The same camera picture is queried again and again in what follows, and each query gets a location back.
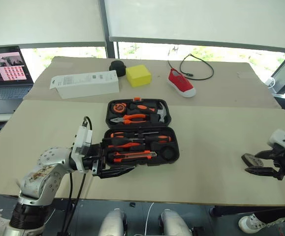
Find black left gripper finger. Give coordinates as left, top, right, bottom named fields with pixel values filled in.
left=98, top=166, right=136, bottom=179
left=101, top=137, right=134, bottom=149

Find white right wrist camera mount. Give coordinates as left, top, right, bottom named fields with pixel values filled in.
left=267, top=128, right=285, bottom=161

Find red canvas shoe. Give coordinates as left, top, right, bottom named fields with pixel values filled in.
left=166, top=68, right=197, bottom=98

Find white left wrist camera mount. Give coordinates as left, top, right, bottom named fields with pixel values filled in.
left=70, top=126, right=94, bottom=171

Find white roller blind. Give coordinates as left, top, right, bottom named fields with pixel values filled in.
left=0, top=0, right=108, bottom=49
left=104, top=0, right=285, bottom=55

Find orange black tape measure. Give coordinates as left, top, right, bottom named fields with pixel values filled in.
left=111, top=102, right=126, bottom=114

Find claw hammer orange black handle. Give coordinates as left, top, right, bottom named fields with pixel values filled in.
left=129, top=101, right=172, bottom=124

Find thin white floor cable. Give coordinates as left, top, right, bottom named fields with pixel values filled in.
left=144, top=202, right=156, bottom=236

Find white patterned sneaker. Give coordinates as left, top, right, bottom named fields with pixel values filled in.
left=238, top=213, right=266, bottom=234

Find thin black cable loop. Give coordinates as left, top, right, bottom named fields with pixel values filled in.
left=180, top=53, right=215, bottom=81

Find yellow foam block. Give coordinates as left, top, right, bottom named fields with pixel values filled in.
left=125, top=64, right=153, bottom=88

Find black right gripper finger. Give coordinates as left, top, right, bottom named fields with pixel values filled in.
left=253, top=149, right=279, bottom=160
left=244, top=166, right=281, bottom=177

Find Phillips screwdriver orange black handle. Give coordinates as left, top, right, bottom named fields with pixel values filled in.
left=128, top=135, right=172, bottom=144

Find long white cardboard box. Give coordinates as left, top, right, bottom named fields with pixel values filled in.
left=49, top=69, right=121, bottom=100

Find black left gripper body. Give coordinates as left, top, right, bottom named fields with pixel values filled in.
left=82, top=142, right=108, bottom=178

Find person's patterned trouser leg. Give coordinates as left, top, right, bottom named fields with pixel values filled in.
left=255, top=213, right=285, bottom=226

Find open laptop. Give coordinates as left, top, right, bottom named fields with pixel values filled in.
left=0, top=45, right=35, bottom=115

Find orange handled pliers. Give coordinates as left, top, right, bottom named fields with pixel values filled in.
left=110, top=113, right=149, bottom=125

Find orange black utility knife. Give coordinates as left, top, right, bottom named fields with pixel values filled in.
left=112, top=150, right=158, bottom=164

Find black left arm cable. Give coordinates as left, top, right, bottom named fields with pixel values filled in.
left=58, top=116, right=93, bottom=236

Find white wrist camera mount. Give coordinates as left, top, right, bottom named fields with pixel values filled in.
left=267, top=128, right=285, bottom=161
left=70, top=126, right=94, bottom=171

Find black tool case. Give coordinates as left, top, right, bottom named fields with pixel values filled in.
left=102, top=97, right=181, bottom=168

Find silver rounded robot leg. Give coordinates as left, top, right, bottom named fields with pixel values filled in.
left=158, top=208, right=192, bottom=236
left=98, top=208, right=128, bottom=236

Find black tape roll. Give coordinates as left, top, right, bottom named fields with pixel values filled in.
left=241, top=152, right=265, bottom=168

